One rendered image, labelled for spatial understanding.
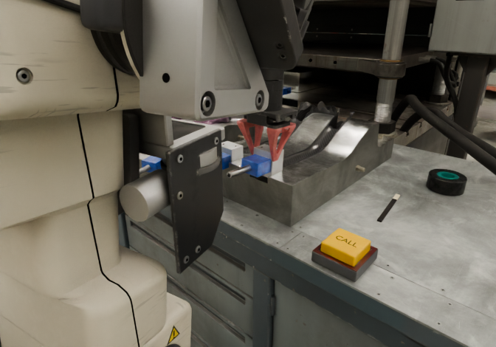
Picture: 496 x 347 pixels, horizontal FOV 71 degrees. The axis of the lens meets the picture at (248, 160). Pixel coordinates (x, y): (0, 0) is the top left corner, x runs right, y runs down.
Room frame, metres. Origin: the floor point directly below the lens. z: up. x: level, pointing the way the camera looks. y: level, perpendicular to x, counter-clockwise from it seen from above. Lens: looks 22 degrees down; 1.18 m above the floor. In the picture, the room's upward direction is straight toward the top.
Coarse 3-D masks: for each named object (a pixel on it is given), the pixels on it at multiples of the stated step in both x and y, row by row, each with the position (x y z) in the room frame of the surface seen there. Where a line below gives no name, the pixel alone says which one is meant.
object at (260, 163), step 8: (264, 144) 0.69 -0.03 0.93; (256, 152) 0.66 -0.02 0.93; (264, 152) 0.64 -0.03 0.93; (248, 160) 0.62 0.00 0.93; (256, 160) 0.62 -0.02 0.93; (264, 160) 0.62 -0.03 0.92; (280, 160) 0.65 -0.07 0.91; (240, 168) 0.60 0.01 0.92; (248, 168) 0.61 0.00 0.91; (256, 168) 0.60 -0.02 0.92; (264, 168) 0.62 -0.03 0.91; (272, 168) 0.63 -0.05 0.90; (280, 168) 0.65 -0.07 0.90; (232, 176) 0.58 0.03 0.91; (256, 176) 0.60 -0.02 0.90
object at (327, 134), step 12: (300, 108) 0.97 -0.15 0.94; (312, 108) 0.95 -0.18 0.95; (324, 108) 0.95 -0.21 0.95; (300, 120) 0.96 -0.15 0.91; (336, 120) 0.90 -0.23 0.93; (324, 132) 0.85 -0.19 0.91; (336, 132) 0.83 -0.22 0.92; (312, 144) 0.81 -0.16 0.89; (324, 144) 0.81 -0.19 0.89; (288, 156) 0.74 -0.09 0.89; (300, 156) 0.76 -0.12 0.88; (312, 156) 0.75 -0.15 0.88
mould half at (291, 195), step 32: (320, 128) 0.86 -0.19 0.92; (352, 128) 0.83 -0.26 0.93; (320, 160) 0.72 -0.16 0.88; (352, 160) 0.76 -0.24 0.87; (384, 160) 0.91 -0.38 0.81; (224, 192) 0.71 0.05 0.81; (256, 192) 0.64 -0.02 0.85; (288, 192) 0.59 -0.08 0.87; (320, 192) 0.66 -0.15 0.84; (288, 224) 0.59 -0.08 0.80
